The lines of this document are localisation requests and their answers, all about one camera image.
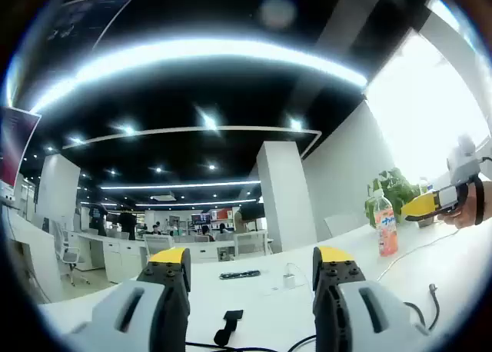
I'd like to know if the white office chair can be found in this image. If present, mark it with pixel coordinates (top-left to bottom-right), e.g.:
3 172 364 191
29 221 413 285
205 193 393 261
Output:
53 221 91 286
233 231 268 257
144 234 176 261

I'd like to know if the white desktop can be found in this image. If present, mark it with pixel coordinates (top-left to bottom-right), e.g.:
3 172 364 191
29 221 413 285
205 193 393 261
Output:
38 208 492 352

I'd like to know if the dark hanging banner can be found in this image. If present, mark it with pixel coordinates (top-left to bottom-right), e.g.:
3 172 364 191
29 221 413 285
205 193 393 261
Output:
45 0 135 53

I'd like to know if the orange drink bottle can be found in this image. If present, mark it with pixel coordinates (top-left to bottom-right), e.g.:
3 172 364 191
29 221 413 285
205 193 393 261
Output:
374 188 399 257

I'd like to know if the black data cable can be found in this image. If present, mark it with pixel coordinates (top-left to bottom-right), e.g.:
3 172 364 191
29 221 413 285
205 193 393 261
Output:
184 284 441 352

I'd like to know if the person's right hand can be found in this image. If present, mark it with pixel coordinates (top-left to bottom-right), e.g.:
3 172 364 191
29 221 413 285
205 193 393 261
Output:
437 174 492 228

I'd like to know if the white charging cable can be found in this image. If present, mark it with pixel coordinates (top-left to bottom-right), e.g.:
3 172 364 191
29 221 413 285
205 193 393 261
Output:
376 228 462 283

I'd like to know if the black keyboard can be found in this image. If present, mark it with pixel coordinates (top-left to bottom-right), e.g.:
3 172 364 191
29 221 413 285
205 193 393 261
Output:
219 269 261 280

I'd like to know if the purple red hanging banner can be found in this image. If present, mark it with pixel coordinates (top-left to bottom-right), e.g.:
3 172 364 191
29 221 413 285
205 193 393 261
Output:
0 105 42 188

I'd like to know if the row of white office desks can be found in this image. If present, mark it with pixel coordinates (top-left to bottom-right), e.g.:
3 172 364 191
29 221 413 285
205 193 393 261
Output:
72 228 274 284

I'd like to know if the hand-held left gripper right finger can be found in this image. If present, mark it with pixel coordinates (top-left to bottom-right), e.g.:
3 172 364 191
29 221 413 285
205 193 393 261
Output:
311 246 431 352

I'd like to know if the green potted plant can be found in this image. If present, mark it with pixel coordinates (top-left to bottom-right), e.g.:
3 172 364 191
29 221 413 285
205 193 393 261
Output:
364 167 435 230

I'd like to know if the curved ceiling light strip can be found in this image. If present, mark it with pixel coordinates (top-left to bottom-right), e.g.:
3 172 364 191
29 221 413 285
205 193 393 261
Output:
7 38 368 115

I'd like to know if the black Velcro strap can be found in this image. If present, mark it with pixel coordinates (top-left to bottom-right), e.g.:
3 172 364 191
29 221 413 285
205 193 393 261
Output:
214 309 244 346

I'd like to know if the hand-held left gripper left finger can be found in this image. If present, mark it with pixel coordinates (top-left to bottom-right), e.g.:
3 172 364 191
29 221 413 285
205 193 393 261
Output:
65 247 192 352

